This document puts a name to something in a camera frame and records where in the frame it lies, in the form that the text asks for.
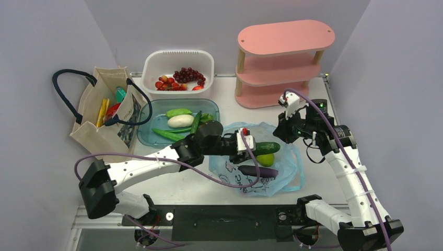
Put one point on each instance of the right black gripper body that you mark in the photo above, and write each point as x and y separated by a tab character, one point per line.
294	127

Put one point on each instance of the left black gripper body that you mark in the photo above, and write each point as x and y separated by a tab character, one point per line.
224	147

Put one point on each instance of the dark green cucumber from bag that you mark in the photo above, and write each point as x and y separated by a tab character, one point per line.
263	148

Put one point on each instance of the blue plastic grocery bag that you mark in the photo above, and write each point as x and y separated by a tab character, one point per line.
285	175

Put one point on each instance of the beige canvas tote bag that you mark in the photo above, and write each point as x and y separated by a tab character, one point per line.
118	133

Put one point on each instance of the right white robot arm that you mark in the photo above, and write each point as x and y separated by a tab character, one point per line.
368	226

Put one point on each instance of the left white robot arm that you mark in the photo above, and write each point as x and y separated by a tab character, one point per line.
103	186

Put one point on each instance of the green leafy vegetable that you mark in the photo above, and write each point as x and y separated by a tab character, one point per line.
206	117

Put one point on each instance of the long green okra pod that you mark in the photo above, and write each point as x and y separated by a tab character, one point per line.
173	137

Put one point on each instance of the green bumpy cucumber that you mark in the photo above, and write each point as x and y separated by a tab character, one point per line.
176	112

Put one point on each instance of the purple eggplant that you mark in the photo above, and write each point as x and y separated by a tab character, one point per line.
259	171

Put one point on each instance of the red grape bunch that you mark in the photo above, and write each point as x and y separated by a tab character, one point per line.
190	75

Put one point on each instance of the red cherries pile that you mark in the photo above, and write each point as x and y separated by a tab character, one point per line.
165	83

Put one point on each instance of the pink three-tier shelf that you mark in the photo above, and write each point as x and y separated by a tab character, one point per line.
276	56

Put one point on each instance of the white plastic basket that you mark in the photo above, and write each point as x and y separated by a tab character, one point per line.
166	62

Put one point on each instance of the teal packet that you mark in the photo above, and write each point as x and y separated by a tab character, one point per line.
120	94

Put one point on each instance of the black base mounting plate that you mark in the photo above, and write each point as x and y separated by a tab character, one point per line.
232	223

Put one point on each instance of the red snack packet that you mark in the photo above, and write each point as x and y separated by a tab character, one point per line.
110	113

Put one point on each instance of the yellow snack packet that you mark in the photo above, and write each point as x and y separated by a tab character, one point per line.
102	112

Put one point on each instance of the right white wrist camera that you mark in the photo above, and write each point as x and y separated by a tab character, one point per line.
291	102

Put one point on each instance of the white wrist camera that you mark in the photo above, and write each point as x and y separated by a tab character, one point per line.
291	102
245	141

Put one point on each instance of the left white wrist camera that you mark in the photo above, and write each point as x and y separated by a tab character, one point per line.
245	141

